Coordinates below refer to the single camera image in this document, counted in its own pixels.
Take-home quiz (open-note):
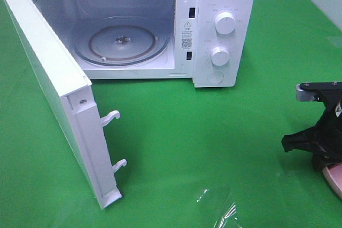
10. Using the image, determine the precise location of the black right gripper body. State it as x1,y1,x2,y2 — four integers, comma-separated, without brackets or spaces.
313,90,341,171

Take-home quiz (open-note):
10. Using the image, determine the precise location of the green table cloth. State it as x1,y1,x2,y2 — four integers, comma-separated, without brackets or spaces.
1,0,341,227

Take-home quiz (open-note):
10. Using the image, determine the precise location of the lower white microwave knob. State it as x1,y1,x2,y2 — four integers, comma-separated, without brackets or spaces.
210,46,230,66

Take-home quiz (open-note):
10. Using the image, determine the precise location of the upper white microwave knob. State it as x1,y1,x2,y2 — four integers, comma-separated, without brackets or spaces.
214,11,236,35

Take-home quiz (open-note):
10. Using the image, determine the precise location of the glass microwave turntable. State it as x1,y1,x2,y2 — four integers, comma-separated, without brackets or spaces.
72,16,173,66

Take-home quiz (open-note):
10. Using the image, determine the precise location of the white microwave knob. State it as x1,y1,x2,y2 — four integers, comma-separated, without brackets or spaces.
214,11,236,35
210,46,230,66

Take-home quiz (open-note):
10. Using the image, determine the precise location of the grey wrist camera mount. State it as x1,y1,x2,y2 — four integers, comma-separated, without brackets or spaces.
296,81,341,104

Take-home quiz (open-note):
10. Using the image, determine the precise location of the round door release button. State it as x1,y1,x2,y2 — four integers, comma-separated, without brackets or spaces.
207,71,224,84

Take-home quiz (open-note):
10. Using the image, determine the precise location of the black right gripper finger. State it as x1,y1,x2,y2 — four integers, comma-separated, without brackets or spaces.
282,128,316,153

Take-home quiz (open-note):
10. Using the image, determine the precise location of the white microwave door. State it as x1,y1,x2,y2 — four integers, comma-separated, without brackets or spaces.
5,0,127,209

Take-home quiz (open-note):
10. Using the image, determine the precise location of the pink round plate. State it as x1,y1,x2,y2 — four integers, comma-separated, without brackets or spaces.
322,163,342,199

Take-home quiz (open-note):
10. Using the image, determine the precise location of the clear plastic film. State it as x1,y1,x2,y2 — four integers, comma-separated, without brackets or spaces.
195,185,241,227

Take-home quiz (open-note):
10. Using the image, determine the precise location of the white microwave oven body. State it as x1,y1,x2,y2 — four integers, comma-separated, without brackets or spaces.
32,0,253,88

